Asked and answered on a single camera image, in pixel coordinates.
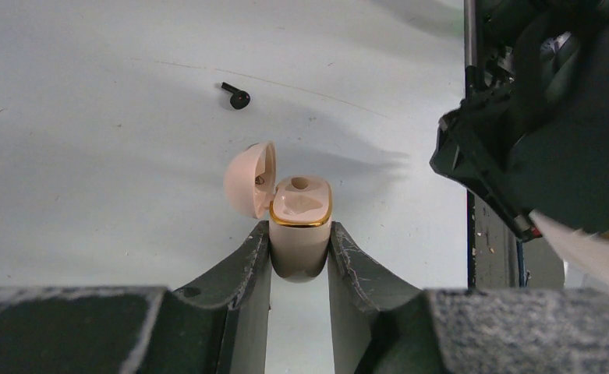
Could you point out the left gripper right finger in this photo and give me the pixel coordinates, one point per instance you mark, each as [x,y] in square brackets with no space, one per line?
[382,324]

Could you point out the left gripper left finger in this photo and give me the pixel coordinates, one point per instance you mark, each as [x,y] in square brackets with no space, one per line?
[217,323]

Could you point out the black earbud left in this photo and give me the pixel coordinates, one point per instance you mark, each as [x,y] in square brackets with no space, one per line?
[239,98]

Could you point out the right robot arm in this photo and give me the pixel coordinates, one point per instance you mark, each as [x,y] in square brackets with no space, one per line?
[531,135]

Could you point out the pink earbud charging case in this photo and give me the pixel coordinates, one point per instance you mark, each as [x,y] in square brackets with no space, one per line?
[299,210]

